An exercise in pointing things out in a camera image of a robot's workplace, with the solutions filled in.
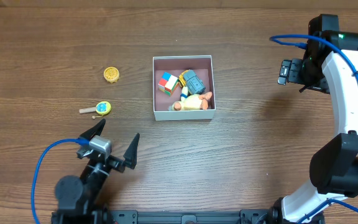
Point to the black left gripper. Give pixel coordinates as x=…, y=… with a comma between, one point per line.
x=112, y=158

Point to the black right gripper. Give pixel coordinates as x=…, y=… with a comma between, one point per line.
x=295, y=71

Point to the colourful puzzle cube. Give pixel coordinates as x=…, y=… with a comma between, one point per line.
x=168, y=83

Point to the white plush duck toy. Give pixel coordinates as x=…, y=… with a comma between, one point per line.
x=190, y=102

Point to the yellow grey toy truck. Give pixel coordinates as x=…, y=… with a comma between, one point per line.
x=190, y=79

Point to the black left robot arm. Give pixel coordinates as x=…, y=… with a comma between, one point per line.
x=78, y=196

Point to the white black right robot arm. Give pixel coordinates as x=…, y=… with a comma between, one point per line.
x=329, y=65

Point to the yellow blue rattle drum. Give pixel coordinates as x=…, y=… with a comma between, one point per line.
x=102, y=108

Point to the yellow round toy disc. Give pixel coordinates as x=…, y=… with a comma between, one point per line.
x=111, y=74

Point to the white box pink interior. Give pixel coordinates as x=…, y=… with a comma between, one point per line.
x=175, y=65

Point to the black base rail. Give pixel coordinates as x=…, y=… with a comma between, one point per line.
x=135, y=217

